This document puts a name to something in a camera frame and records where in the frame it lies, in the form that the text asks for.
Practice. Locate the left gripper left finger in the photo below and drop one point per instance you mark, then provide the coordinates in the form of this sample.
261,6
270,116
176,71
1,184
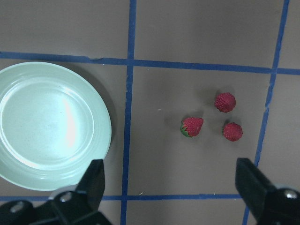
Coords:
68,207

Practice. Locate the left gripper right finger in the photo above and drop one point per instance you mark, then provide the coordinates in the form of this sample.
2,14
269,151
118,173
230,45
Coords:
268,203

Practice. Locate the red strawberry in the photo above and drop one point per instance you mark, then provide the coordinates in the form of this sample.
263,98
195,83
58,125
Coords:
225,102
191,126
232,132

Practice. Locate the light green plate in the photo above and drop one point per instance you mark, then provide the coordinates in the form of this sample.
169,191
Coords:
53,123

